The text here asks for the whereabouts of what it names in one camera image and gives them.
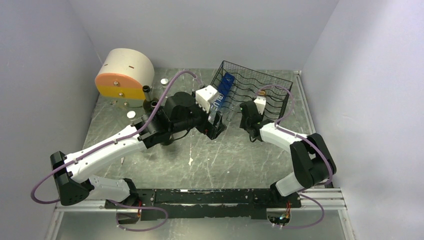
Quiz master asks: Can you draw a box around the clear bottle gold cap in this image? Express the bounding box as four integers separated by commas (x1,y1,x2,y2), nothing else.
255,89,267,99

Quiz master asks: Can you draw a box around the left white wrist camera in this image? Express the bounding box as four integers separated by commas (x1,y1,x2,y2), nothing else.
194,85,220,113

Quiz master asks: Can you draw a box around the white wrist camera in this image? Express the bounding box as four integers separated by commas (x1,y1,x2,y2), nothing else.
194,85,220,113
253,96,267,115

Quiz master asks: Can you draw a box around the black wire wine rack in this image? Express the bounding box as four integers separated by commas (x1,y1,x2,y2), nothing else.
211,60,293,123

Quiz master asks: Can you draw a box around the cream and orange cylinder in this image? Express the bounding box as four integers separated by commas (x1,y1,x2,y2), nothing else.
94,48,155,101

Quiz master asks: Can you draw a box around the clear bottle white cap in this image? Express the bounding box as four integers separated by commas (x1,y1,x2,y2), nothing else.
126,110,139,125

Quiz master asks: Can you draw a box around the clear bottle silver cap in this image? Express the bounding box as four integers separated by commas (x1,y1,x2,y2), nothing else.
160,78,169,87

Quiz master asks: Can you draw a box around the dark green wine bottle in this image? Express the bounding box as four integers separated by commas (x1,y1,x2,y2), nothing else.
143,100,163,116

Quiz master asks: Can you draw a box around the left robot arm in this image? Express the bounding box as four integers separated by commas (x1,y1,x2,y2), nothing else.
50,86,226,208

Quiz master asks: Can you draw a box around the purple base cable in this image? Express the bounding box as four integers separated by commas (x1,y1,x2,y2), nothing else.
115,205,169,232

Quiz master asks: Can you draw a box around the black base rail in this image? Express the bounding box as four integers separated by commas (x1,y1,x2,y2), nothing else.
104,188,342,223

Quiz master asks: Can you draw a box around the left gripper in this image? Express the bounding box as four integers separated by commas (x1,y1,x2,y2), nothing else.
171,91,227,139

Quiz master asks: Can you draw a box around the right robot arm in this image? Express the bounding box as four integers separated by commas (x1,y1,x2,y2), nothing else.
240,100,337,207

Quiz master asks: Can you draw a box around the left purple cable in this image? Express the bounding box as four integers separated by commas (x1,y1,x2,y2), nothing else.
30,69,203,205

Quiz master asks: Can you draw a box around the blue square bottle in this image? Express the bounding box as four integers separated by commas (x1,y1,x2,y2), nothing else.
210,72,236,114

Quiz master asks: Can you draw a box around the dark bottle black neck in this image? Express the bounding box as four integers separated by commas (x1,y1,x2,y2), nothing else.
142,85,153,102

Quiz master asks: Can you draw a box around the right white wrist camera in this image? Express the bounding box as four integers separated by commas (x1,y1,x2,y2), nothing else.
253,96,267,115

